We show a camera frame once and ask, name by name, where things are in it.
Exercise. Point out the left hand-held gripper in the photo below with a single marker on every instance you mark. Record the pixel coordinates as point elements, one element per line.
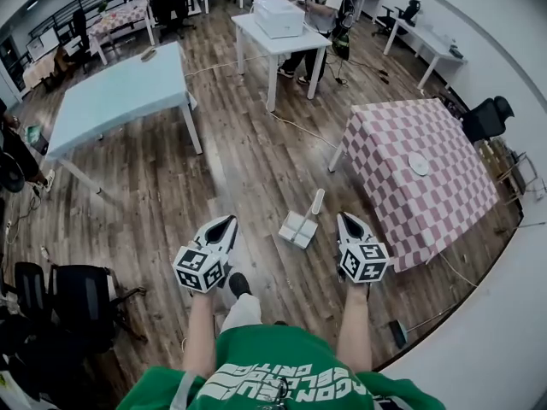
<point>198,269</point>

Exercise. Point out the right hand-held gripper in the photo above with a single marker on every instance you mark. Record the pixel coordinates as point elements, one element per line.
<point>363,263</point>

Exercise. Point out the person's right forearm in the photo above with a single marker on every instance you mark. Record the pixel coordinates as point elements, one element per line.
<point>354,327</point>

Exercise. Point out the person's left forearm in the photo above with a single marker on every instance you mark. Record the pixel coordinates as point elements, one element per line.
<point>201,331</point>

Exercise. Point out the person's black left shoe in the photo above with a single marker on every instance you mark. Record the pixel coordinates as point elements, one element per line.
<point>239,284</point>

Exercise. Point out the pink checked table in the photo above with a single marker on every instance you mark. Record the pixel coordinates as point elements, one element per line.
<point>419,203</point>
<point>119,17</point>

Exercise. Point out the person's white trouser leg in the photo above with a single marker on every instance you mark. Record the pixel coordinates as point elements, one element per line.
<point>241,312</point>

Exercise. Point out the white round plate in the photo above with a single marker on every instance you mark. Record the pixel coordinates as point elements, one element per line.
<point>419,163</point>

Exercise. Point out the grey broom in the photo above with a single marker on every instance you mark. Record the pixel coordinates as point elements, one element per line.
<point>398,333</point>

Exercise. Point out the person's green shirt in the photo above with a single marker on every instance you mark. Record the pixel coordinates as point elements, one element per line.
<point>278,357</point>

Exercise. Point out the black office chair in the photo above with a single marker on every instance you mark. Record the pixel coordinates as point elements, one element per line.
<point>27,284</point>
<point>79,36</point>
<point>81,301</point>
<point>404,15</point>
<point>489,120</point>
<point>171,9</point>

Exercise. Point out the metal rack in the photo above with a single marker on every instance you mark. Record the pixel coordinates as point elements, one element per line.
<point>510,169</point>

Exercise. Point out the light blue table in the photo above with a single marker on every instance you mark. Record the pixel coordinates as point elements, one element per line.
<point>119,96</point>

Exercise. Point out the small floor bottle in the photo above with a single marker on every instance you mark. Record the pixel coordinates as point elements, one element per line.
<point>44,252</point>

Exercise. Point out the long white desk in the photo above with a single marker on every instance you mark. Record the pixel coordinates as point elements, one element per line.
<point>431,43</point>

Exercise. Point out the green bag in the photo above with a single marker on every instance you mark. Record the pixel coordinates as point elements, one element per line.
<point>36,137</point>

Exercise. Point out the white power strip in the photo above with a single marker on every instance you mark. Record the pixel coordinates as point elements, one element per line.
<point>8,226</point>

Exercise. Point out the white box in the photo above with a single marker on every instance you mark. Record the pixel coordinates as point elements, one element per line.
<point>280,17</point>

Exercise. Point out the black railing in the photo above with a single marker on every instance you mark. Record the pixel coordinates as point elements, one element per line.
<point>64,11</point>

